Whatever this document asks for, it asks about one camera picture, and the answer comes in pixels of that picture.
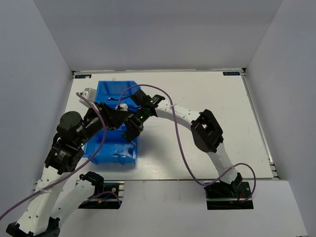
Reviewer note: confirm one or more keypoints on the green stubby phillips screwdriver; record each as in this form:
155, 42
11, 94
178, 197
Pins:
129, 138

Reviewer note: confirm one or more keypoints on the table logo sticker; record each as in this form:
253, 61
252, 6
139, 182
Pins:
84, 76
231, 73

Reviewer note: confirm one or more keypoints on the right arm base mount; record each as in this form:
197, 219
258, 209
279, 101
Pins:
218, 197

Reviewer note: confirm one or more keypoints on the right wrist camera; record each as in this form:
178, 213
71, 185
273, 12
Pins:
122, 107

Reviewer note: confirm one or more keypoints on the left table logo sticker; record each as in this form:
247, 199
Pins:
84, 76

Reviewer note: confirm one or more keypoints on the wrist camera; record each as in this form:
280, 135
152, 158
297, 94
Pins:
122, 107
89, 94

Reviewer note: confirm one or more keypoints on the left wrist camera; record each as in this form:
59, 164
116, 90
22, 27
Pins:
89, 94

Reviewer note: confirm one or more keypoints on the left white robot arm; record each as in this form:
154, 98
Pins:
44, 214

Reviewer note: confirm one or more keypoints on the blue plastic compartment bin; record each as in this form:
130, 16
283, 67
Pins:
114, 142

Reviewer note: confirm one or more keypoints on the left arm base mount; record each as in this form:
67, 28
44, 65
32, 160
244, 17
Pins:
108, 196

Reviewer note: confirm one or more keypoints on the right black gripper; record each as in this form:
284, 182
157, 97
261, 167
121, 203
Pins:
133, 128

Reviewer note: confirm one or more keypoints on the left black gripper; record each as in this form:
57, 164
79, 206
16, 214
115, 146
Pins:
115, 118

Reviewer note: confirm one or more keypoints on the brown hex key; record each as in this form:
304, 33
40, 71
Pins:
112, 99

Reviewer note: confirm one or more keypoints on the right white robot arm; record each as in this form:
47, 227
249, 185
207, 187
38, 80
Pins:
206, 132

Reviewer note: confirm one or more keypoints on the right table logo sticker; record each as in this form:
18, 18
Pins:
231, 73

